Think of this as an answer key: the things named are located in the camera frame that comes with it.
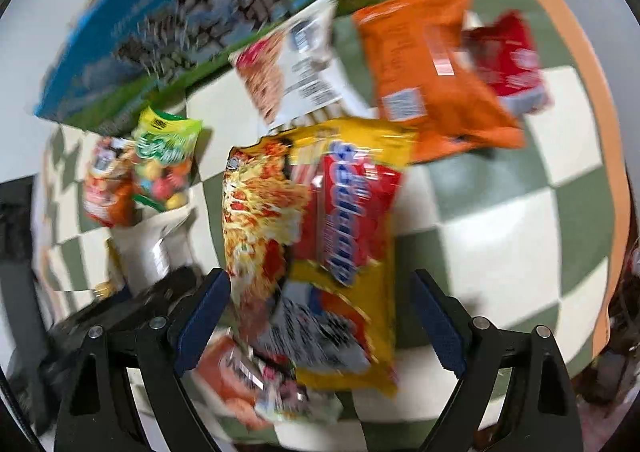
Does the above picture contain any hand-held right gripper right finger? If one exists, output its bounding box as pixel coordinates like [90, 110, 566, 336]
[410, 269, 587, 452]

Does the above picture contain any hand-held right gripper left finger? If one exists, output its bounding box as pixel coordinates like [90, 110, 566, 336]
[52, 268, 233, 452]

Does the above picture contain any orange and white snack packet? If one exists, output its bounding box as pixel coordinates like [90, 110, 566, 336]
[194, 332, 347, 429]

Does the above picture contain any yellow instant noodle packet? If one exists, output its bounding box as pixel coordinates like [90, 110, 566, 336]
[221, 116, 420, 399]

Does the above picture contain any green candy bag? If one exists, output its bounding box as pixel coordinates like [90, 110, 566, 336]
[131, 106, 204, 212]

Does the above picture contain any white and red snack packet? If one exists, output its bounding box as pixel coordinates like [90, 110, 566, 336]
[229, 0, 347, 127]

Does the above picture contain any cardboard box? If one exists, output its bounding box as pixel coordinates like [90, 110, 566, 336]
[32, 0, 451, 129]

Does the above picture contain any white silver snack packet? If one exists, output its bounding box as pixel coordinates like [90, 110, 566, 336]
[106, 206, 197, 294]

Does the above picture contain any green white checkered mat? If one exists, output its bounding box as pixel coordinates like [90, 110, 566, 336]
[31, 0, 613, 452]

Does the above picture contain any small red orange snack packet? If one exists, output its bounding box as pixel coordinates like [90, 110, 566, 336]
[81, 135, 140, 229]

